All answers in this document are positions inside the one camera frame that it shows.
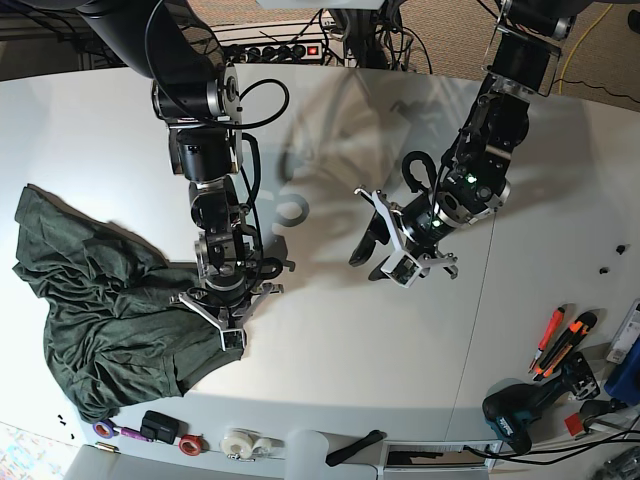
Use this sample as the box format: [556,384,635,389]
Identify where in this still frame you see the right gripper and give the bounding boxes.
[169,274,284,330]

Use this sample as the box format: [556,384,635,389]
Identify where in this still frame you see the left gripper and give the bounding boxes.
[349,186,459,280]

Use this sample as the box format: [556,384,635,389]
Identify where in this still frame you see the dark green t-shirt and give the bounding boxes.
[13,185,244,424]

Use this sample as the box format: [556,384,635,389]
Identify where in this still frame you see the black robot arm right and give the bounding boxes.
[74,1,282,331]

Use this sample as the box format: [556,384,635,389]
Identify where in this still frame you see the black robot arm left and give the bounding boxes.
[349,1,589,288]

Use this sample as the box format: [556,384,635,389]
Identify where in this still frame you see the white tape roll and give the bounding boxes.
[220,429,254,460]

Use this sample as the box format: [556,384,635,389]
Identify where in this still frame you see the red tape roll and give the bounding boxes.
[178,435,204,457]

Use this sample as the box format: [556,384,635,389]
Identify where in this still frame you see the clear tape roll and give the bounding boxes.
[252,437,285,459]

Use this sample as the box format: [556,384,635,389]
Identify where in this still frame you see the purple tape roll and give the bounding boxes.
[92,420,117,439]

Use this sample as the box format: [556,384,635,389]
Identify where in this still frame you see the brass cartridge piece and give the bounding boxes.
[94,442,119,453]

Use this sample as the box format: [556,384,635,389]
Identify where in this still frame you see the teal black power drill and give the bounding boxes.
[482,351,600,455]

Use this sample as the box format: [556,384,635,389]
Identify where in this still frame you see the white tray with black items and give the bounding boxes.
[381,442,495,470]

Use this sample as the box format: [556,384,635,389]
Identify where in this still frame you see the orange black utility knife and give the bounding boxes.
[532,311,598,382]

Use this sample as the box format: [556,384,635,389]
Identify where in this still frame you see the black power strip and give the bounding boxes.
[222,44,323,64]

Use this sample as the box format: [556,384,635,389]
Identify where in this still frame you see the red square tag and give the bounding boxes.
[564,413,586,438]

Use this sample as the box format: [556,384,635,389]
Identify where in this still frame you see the white label box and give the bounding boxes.
[605,299,639,365]

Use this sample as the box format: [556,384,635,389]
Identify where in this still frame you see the blue box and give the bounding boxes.
[604,340,640,406]

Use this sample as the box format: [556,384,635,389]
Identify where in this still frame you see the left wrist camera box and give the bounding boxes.
[380,251,427,288]

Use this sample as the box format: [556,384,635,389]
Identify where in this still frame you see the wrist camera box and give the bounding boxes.
[220,328,247,351]
[380,251,427,288]

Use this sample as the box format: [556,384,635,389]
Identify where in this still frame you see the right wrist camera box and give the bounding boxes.
[220,328,247,351]

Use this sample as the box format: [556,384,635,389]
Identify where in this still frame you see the black action camera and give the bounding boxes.
[139,410,180,444]

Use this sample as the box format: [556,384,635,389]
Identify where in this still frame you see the black strap handle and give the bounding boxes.
[325,430,386,467]

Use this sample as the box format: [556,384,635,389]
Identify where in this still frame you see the yellow cable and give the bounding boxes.
[557,0,618,94]

